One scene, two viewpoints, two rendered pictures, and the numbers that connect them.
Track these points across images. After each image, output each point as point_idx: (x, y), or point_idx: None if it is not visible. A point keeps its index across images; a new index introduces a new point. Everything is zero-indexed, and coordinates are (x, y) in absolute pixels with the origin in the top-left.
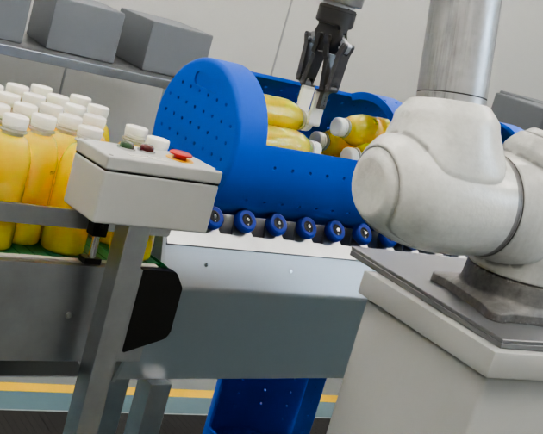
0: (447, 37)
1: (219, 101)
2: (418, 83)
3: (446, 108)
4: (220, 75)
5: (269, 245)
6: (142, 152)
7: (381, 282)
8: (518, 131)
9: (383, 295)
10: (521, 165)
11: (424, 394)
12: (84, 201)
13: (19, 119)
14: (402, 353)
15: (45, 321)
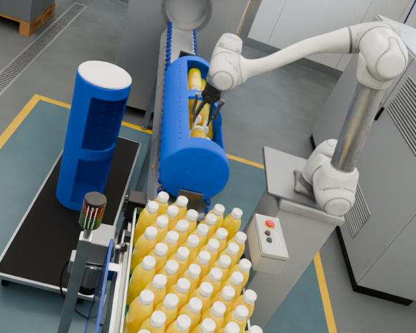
0: (356, 155)
1: (214, 164)
2: (339, 166)
3: (355, 177)
4: (213, 154)
5: None
6: (270, 236)
7: (292, 205)
8: (205, 63)
9: (293, 209)
10: None
11: (310, 230)
12: (271, 269)
13: (251, 265)
14: (300, 221)
15: None
